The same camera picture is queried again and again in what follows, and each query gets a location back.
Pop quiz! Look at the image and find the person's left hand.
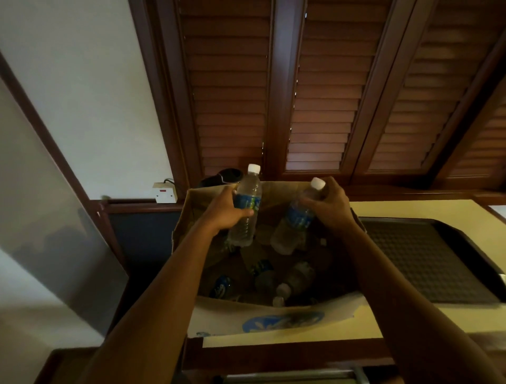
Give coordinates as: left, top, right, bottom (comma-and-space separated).
200, 182, 255, 238

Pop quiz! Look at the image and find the brown wooden cabinet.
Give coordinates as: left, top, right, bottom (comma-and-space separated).
180, 338, 400, 384

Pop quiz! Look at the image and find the person's right forearm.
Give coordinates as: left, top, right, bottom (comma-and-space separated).
338, 219, 506, 384

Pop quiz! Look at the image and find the black round object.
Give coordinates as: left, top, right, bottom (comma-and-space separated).
197, 168, 244, 189

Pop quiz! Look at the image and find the white wall socket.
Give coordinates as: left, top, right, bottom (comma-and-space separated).
153, 181, 178, 204

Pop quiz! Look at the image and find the brown louvered wooden shutter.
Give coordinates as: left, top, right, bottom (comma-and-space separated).
348, 0, 506, 179
429, 79, 506, 190
273, 0, 412, 180
158, 0, 285, 183

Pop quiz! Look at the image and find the brown cardboard box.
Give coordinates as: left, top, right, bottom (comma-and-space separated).
172, 181, 369, 339

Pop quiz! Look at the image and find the person's right hand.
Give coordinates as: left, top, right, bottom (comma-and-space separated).
300, 176, 357, 235

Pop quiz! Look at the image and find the grey panel with wooden frame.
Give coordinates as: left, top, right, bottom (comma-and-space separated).
0, 51, 130, 337

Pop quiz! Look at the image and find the black textured plastic tray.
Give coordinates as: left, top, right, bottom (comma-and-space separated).
357, 216, 506, 305

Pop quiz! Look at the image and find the person's left forearm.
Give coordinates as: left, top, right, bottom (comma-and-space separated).
77, 222, 224, 384

